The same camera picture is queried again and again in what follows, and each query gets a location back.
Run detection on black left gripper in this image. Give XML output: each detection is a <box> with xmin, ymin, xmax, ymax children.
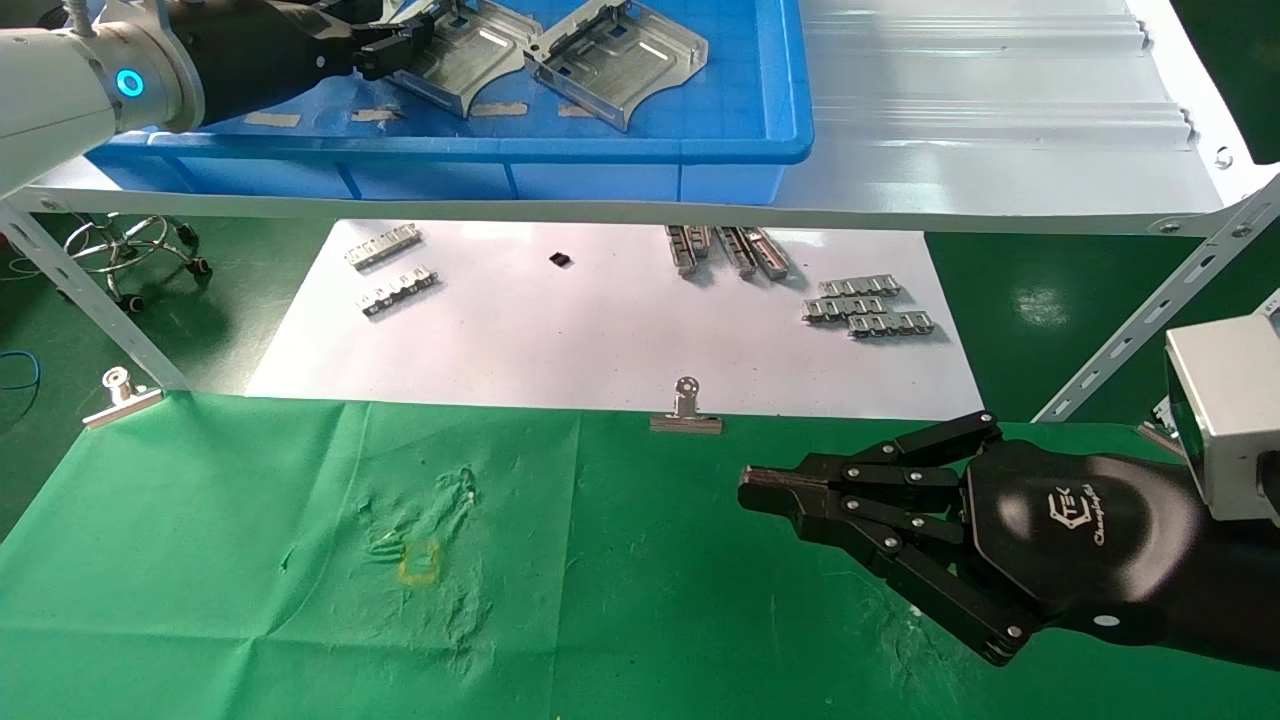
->
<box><xmin>165</xmin><ymin>0</ymin><xmax>437</xmax><ymax>127</ymax></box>

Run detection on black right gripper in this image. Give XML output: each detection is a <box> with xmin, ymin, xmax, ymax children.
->
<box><xmin>738</xmin><ymin>410</ymin><xmax>1206</xmax><ymax>668</ymax></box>

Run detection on silver sheet metal bracket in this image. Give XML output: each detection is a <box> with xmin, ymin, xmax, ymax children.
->
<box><xmin>395</xmin><ymin>0</ymin><xmax>549</xmax><ymax>118</ymax></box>
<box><xmin>523</xmin><ymin>0</ymin><xmax>709</xmax><ymax>131</ymax></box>

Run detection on blue plastic bin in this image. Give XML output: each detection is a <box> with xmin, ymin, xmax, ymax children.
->
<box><xmin>30</xmin><ymin>0</ymin><xmax>814</xmax><ymax>206</ymax></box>

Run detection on chrome stool base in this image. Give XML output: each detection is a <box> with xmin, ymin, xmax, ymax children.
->
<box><xmin>62</xmin><ymin>213</ymin><xmax>211</xmax><ymax>313</ymax></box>

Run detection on perforated white shelf brace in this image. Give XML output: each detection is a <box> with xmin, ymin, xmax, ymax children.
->
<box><xmin>0</xmin><ymin>195</ymin><xmax>191</xmax><ymax>393</ymax></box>
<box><xmin>1035</xmin><ymin>175</ymin><xmax>1280</xmax><ymax>421</ymax></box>

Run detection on white paper sheet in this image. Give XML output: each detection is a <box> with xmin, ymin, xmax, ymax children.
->
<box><xmin>245</xmin><ymin>220</ymin><xmax>986</xmax><ymax>421</ymax></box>

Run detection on white metal shelf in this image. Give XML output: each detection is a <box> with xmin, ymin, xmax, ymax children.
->
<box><xmin>0</xmin><ymin>0</ymin><xmax>1280</xmax><ymax>238</ymax></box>

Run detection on green cloth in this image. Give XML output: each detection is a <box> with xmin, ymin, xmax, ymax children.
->
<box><xmin>0</xmin><ymin>392</ymin><xmax>1280</xmax><ymax>720</ymax></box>

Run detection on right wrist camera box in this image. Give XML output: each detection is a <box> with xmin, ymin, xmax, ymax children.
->
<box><xmin>1163</xmin><ymin>315</ymin><xmax>1280</xmax><ymax>523</ymax></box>

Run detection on blue cable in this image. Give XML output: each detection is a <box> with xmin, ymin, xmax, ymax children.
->
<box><xmin>0</xmin><ymin>349</ymin><xmax>42</xmax><ymax>393</ymax></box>

